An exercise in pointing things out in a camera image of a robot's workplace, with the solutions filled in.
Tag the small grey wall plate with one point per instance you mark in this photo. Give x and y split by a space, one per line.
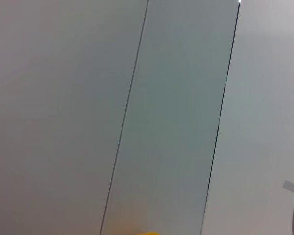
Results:
289 185

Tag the yellow plastic bin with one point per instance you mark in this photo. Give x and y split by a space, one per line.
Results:
147 233

